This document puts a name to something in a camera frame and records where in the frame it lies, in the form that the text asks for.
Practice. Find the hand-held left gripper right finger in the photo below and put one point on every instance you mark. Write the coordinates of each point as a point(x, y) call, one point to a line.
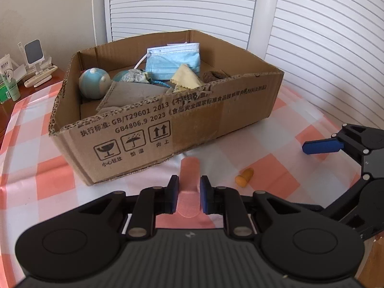
point(207, 195)

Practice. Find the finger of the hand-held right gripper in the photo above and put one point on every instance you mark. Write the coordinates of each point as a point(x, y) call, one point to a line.
point(348, 198)
point(322, 147)

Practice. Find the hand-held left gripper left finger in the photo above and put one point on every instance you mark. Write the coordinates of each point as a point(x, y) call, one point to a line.
point(173, 195)

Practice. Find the brown cardboard box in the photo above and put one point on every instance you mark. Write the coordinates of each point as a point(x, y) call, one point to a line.
point(195, 120)

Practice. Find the grey cloth with lace trim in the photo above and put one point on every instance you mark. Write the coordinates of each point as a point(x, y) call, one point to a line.
point(132, 94)

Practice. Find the yellow cloth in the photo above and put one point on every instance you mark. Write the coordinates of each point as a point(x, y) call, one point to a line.
point(184, 76)

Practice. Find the brown knitted roll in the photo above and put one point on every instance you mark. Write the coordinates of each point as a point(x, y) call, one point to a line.
point(213, 75)

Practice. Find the blue and white plush toy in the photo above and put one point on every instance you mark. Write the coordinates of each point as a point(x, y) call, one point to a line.
point(93, 81)

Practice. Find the orange foam earplug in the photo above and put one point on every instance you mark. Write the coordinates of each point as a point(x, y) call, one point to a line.
point(244, 178)

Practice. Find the pink and white checkered tablecloth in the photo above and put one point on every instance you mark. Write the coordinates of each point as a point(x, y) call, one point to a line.
point(270, 162)

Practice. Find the white louvred door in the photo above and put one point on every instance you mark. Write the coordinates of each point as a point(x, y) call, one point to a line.
point(330, 36)
point(180, 3)

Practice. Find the blue face mask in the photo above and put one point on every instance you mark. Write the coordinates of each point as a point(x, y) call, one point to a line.
point(174, 63)

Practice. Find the wooden nightstand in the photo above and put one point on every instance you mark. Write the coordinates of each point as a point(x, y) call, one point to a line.
point(45, 85)

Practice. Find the white remote control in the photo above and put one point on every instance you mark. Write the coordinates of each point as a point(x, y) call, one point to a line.
point(37, 80)
point(46, 69)

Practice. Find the green bottle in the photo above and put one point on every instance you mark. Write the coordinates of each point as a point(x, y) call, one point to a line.
point(12, 88)

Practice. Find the green carton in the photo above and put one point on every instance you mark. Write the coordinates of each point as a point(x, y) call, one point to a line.
point(3, 91)

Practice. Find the white phone stand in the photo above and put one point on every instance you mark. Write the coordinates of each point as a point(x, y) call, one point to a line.
point(34, 51)

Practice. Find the tall white stick holder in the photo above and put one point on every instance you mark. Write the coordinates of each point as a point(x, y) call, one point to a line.
point(21, 52)

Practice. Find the white tube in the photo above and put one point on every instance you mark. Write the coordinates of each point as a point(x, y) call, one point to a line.
point(6, 66)

